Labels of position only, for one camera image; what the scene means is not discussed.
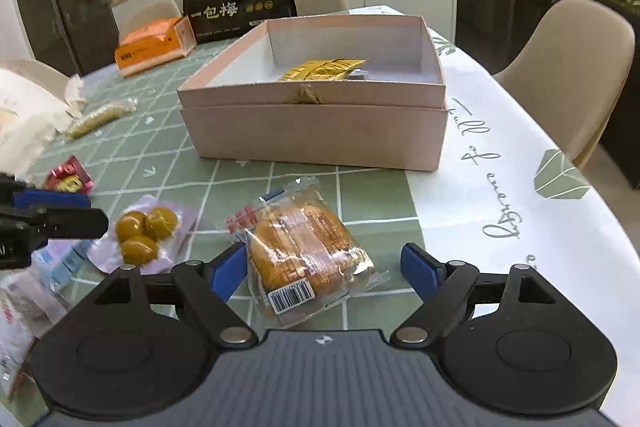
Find white paper bag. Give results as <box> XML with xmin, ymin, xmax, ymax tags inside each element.
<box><xmin>0</xmin><ymin>66</ymin><xmax>87</xmax><ymax>175</ymax></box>

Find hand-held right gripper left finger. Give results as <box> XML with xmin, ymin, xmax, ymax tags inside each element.
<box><xmin>92</xmin><ymin>241</ymin><xmax>260</xmax><ymax>350</ymax></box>

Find yellow snack packet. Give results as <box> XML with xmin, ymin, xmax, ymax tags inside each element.
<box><xmin>278</xmin><ymin>58</ymin><xmax>368</xmax><ymax>82</ymax></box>

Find pink cardboard box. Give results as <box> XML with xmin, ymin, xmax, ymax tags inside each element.
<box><xmin>176</xmin><ymin>17</ymin><xmax>449</xmax><ymax>172</ymax></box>

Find green checked tablecloth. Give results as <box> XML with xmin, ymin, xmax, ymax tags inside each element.
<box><xmin>0</xmin><ymin>4</ymin><xmax>598</xmax><ymax>427</ymax></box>

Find orange tissue box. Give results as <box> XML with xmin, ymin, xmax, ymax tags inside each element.
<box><xmin>114</xmin><ymin>17</ymin><xmax>195</xmax><ymax>78</ymax></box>

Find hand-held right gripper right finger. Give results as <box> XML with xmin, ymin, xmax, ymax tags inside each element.
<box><xmin>390</xmin><ymin>243</ymin><xmax>558</xmax><ymax>349</ymax></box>

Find packet of yellow balls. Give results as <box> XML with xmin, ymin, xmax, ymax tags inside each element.
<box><xmin>87</xmin><ymin>194</ymin><xmax>197</xmax><ymax>277</ymax></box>

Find red foil snack packet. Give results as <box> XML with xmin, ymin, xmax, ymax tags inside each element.
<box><xmin>41</xmin><ymin>155</ymin><xmax>96</xmax><ymax>198</ymax></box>

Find white red-print snack packet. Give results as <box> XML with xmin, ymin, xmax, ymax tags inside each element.
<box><xmin>0</xmin><ymin>271</ymin><xmax>72</xmax><ymax>403</ymax></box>

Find clear bread snack packet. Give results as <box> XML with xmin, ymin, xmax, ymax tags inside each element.
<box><xmin>216</xmin><ymin>177</ymin><xmax>390</xmax><ymax>329</ymax></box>

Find blue white snack packet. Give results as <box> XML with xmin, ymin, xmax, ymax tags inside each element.
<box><xmin>29</xmin><ymin>239</ymin><xmax>95</xmax><ymax>297</ymax></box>

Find long green snack packet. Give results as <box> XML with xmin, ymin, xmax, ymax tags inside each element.
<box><xmin>64</xmin><ymin>99</ymin><xmax>137</xmax><ymax>142</ymax></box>

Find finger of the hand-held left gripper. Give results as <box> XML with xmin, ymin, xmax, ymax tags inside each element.
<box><xmin>0</xmin><ymin>173</ymin><xmax>54</xmax><ymax>210</ymax></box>
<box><xmin>29</xmin><ymin>206</ymin><xmax>109</xmax><ymax>241</ymax></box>

